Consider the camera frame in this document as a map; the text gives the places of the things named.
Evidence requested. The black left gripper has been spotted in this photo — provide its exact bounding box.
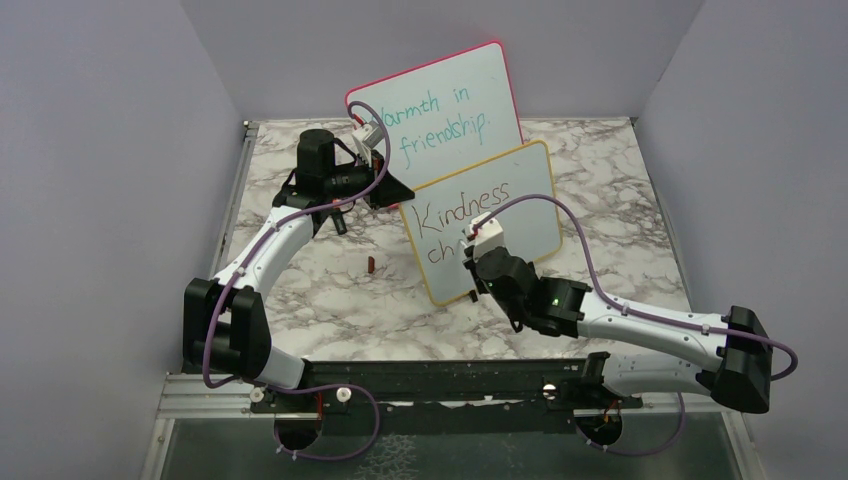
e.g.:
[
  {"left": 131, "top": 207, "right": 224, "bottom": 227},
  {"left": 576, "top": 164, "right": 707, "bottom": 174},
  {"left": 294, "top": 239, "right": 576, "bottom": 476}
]
[{"left": 325, "top": 150, "right": 415, "bottom": 210}]

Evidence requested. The black orange highlighter marker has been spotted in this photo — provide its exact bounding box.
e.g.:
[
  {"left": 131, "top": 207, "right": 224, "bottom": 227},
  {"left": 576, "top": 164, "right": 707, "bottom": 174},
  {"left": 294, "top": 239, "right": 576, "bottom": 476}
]
[{"left": 331, "top": 210, "right": 348, "bottom": 235}]

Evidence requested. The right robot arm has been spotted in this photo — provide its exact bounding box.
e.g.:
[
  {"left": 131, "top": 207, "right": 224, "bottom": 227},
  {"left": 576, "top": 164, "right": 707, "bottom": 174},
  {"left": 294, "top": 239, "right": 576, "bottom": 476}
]
[{"left": 463, "top": 247, "right": 773, "bottom": 414}]

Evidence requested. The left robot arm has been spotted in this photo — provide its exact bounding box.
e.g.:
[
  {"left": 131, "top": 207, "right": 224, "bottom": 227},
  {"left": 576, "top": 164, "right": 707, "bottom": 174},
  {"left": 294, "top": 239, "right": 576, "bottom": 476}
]
[{"left": 182, "top": 122, "right": 414, "bottom": 411}]

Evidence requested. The yellow framed whiteboard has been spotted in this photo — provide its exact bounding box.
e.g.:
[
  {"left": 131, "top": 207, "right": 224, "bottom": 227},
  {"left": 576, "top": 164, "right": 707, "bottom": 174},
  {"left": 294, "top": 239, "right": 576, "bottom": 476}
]
[{"left": 397, "top": 139, "right": 564, "bottom": 309}]

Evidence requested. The pink framed whiteboard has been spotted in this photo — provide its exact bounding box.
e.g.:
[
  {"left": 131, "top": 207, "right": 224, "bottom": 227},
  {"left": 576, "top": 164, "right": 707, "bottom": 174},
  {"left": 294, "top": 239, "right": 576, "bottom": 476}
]
[{"left": 345, "top": 41, "right": 524, "bottom": 189}]

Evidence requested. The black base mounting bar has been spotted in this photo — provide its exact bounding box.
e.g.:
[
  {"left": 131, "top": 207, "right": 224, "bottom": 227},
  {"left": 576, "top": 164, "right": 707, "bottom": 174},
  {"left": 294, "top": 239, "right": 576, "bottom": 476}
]
[{"left": 238, "top": 353, "right": 643, "bottom": 436}]

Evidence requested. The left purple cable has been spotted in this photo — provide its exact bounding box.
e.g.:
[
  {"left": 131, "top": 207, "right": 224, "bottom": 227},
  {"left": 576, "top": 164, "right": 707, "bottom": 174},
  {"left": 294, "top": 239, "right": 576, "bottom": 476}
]
[{"left": 201, "top": 100, "right": 392, "bottom": 464}]

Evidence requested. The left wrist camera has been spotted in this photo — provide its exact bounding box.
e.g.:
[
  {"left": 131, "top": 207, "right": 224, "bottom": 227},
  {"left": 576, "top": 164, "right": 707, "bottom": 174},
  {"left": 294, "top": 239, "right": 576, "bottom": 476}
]
[{"left": 352, "top": 120, "right": 384, "bottom": 163}]

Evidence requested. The aluminium table edge rail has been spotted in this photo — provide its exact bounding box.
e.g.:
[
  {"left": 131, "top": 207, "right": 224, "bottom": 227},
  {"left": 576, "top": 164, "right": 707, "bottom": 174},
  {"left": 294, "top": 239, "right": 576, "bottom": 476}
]
[{"left": 189, "top": 119, "right": 261, "bottom": 356}]

